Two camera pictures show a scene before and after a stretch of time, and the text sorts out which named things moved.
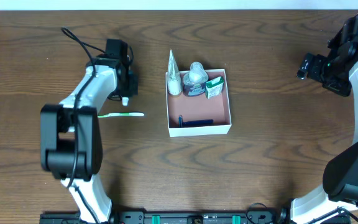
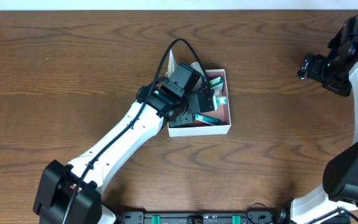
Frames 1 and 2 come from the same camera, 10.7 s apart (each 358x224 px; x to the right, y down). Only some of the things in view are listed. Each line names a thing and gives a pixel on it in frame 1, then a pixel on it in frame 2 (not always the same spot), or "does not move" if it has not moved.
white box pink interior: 199,107 does not move
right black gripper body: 317,66 does not move
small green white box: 214,87 does not move
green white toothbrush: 125,114 to 221,100
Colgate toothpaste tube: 125,101 to 208,119
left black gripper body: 130,86 to 204,101
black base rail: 172,218 does not move
